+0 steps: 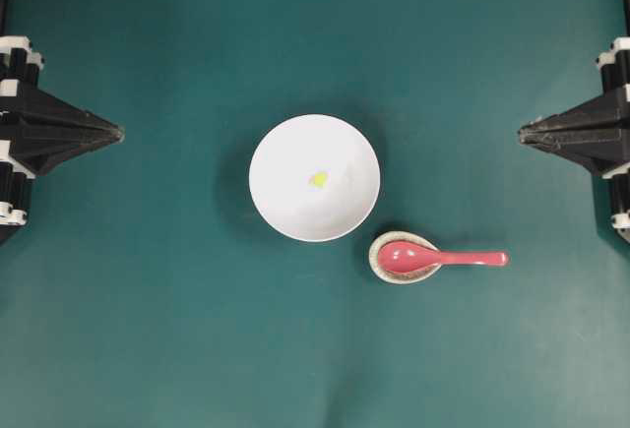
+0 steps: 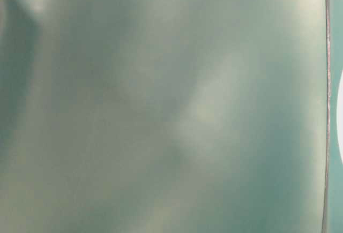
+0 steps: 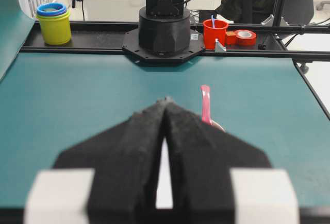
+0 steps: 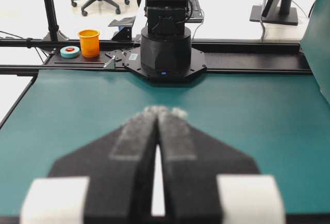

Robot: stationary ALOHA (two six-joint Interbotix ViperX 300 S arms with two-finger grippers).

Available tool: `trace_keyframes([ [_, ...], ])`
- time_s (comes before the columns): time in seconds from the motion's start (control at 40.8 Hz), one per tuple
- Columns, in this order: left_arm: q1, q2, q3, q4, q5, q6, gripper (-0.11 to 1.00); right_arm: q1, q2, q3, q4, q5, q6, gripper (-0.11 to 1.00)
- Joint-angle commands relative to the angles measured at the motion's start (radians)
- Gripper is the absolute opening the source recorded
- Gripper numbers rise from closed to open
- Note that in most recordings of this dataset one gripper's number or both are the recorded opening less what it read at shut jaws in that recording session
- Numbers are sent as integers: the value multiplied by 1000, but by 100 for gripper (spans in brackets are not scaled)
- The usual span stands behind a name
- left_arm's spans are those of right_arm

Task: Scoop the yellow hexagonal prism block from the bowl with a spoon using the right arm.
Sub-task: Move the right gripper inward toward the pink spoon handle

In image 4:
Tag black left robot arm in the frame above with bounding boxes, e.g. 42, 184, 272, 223
123, 0, 206, 82

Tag teal tape roll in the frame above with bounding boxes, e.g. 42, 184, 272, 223
60, 46, 80, 59

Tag orange plastic cup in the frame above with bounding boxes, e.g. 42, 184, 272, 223
78, 29, 100, 58

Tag black aluminium frame rail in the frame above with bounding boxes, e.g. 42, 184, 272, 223
1, 39, 312, 76

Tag silver corner bracket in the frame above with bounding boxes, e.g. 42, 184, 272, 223
104, 55, 116, 70

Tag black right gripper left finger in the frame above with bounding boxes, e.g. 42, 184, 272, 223
20, 106, 158, 224

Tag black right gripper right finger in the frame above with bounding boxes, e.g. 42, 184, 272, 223
155, 107, 287, 224

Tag black keyboard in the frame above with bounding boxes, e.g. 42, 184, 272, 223
187, 0, 204, 23

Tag black computer monitor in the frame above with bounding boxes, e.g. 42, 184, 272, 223
250, 0, 298, 26

